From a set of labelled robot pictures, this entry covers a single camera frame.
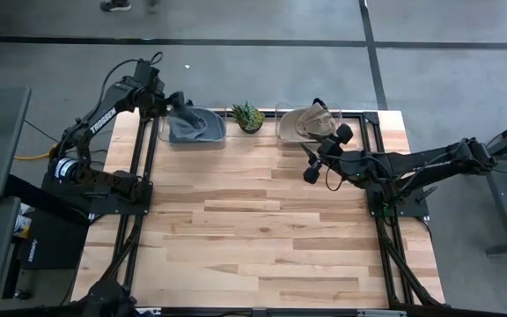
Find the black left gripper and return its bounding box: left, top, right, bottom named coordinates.
left=166, top=90, right=195, bottom=116

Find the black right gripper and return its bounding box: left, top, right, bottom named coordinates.
left=298, top=122, right=363, bottom=186

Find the clear plastic bin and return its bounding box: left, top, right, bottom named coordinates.
left=158, top=104, right=229, bottom=151
left=275, top=101, right=345, bottom=149

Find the potted green succulent plant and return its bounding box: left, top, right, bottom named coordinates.
left=229, top=100, right=267, bottom=135

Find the person's shoe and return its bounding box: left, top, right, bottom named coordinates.
left=99, top=0, right=133, bottom=13

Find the black tool case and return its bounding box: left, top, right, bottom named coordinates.
left=19, top=206, right=91, bottom=271

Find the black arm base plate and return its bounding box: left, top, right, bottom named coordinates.
left=366, top=175, right=431, bottom=219
left=40, top=171, right=155, bottom=217

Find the black aluminium table frame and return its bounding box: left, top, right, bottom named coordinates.
left=71, top=108, right=446, bottom=309

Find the yellow extension cord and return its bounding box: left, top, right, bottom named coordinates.
left=13, top=151, right=55, bottom=161

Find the white metal bracket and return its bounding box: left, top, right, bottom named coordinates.
left=357, top=309, right=407, bottom=317

